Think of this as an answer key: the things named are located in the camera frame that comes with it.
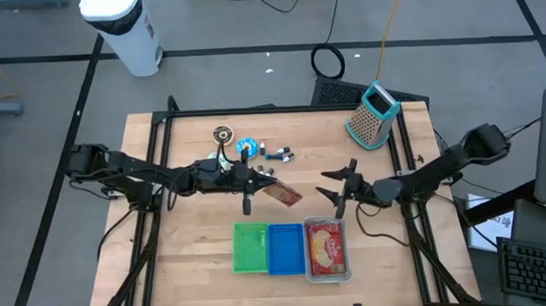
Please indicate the mint green frosted toy donut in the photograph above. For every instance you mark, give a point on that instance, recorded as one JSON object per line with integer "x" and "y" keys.
{"x": 212, "y": 156}

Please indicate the white paper sheet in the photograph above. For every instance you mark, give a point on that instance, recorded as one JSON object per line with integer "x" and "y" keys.
{"x": 493, "y": 228}

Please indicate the grey plastic tray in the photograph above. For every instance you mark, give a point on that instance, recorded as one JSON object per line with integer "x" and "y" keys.
{"x": 329, "y": 279}

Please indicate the teal metal box grater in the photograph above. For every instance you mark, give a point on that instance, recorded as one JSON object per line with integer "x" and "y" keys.
{"x": 369, "y": 126}

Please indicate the dark grey flat device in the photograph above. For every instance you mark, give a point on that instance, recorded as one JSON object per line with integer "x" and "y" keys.
{"x": 543, "y": 219}

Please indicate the blue plastic basket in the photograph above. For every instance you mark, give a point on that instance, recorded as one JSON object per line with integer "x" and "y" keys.
{"x": 286, "y": 249}

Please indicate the red popcorn box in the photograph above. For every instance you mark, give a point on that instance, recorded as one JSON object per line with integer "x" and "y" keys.
{"x": 325, "y": 247}
{"x": 286, "y": 195}

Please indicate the dark blue marker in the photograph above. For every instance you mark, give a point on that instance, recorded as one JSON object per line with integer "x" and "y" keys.
{"x": 273, "y": 156}

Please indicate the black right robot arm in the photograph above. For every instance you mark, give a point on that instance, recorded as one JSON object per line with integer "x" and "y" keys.
{"x": 440, "y": 169}

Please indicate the blue frosted toy donut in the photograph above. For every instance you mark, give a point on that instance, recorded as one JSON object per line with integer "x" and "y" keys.
{"x": 252, "y": 144}

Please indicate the chocolate frosted toy donut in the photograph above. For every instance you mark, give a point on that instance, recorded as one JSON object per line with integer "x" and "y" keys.
{"x": 230, "y": 137}

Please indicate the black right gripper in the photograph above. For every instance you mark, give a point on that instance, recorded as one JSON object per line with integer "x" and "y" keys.
{"x": 355, "y": 188}

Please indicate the black desk beam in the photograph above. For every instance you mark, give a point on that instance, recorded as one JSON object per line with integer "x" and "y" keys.
{"x": 497, "y": 205}

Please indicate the black aluminium table frame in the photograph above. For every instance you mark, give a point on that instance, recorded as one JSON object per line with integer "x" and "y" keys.
{"x": 276, "y": 110}

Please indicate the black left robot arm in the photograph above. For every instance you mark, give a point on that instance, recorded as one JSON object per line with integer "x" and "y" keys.
{"x": 130, "y": 170}

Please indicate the white trash can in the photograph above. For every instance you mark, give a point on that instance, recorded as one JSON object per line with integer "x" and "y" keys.
{"x": 130, "y": 44}

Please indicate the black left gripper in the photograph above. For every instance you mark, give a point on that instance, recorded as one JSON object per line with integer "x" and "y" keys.
{"x": 245, "y": 182}

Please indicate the green plastic basket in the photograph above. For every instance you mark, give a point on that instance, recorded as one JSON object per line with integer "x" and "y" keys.
{"x": 251, "y": 248}

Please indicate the black keyboard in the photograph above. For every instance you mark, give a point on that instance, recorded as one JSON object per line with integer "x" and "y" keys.
{"x": 536, "y": 270}

